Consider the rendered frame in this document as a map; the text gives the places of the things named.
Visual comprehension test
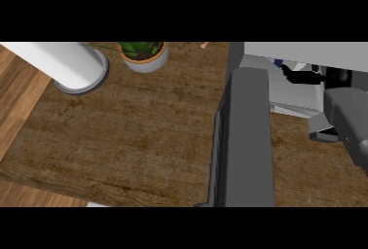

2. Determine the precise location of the green plant in grey pot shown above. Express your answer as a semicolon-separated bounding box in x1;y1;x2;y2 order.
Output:
80;42;172;74

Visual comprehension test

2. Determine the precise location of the white flat object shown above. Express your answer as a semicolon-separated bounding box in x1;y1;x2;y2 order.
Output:
85;201;112;208

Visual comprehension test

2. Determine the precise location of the white paper towel roll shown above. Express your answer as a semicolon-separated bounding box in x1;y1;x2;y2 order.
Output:
0;42;107;90

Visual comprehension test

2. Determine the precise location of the grey microwave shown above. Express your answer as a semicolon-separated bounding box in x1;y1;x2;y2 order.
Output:
237;42;368;120

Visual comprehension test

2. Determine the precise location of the white and blue milk carton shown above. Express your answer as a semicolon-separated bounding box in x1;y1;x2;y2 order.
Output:
274;57;310;72

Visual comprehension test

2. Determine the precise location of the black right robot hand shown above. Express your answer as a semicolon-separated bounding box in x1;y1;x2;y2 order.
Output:
280;63;329;87

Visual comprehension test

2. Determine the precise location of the grey round holder base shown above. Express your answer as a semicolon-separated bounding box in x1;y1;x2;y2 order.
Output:
54;48;112;96

